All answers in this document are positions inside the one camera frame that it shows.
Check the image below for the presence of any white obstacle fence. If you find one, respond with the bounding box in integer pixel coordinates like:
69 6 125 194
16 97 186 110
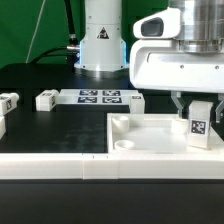
0 151 224 179

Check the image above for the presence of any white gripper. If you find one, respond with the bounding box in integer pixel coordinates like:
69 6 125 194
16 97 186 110
129 7 224 123

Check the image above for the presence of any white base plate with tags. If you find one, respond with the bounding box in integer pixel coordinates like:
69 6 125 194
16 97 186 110
58 89 140 105

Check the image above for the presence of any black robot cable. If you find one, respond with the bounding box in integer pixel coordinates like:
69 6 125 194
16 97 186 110
29 0 81 64

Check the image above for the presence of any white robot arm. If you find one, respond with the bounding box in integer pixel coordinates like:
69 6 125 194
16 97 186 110
74 0 224 120

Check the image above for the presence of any white square table top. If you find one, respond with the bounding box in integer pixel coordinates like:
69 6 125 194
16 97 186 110
107 113 224 154

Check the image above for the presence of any thin white cable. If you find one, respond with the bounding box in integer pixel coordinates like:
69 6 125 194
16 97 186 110
25 0 48 64

